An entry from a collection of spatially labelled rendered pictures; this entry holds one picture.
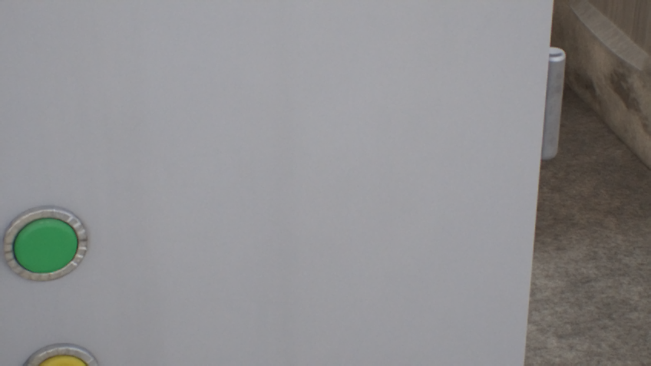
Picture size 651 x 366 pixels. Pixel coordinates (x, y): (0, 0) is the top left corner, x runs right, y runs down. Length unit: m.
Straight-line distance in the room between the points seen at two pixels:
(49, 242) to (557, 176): 2.40
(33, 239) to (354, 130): 0.12
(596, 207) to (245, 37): 2.31
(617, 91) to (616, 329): 0.64
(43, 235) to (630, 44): 2.48
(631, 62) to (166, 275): 2.41
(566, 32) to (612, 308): 0.81
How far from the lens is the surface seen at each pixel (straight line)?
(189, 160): 0.55
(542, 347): 2.45
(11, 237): 0.55
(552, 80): 0.59
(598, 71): 3.06
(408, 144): 0.57
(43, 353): 0.57
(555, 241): 2.71
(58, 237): 0.55
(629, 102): 2.96
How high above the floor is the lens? 1.44
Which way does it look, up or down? 30 degrees down
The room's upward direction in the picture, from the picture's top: straight up
